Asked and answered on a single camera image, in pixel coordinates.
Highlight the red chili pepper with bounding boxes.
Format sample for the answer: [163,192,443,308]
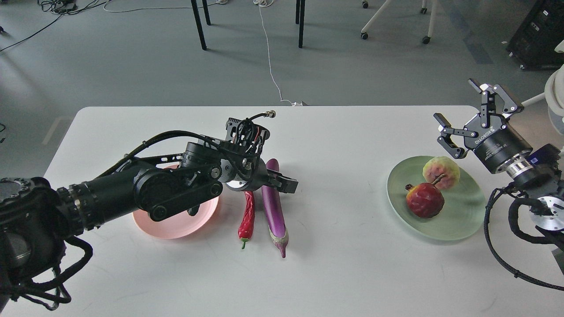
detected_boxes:
[237,191,255,249]

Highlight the red pomegranate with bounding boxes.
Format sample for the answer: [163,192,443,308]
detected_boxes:
[405,182,445,218]

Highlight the black table legs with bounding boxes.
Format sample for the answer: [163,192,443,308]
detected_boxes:
[190,0,305,51]

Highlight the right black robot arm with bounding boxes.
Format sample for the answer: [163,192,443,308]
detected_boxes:
[434,79,564,291]

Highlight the white office chair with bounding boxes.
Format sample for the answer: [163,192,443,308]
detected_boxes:
[522,66,564,135]

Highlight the black cables on floor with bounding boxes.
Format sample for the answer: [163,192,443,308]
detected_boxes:
[0,0,106,53]

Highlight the white cable on floor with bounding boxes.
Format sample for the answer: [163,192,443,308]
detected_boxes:
[252,0,304,107]

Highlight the white chair base with casters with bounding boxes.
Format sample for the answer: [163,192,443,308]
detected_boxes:
[360,0,439,45]

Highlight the purple eggplant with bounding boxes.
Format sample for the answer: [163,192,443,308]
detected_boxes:
[261,185,289,258]

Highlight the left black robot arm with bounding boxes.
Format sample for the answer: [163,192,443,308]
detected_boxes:
[0,111,298,311]

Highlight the pink plate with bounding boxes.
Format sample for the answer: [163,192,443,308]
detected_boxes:
[133,164,220,240]

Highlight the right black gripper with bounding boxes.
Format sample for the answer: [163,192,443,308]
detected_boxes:
[434,79,534,174]

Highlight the light green plate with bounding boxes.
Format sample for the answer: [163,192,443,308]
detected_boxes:
[386,156,487,241]

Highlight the black equipment case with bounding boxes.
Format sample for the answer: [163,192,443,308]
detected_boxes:
[506,0,564,70]

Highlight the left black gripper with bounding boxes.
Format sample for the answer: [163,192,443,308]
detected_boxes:
[223,158,299,193]

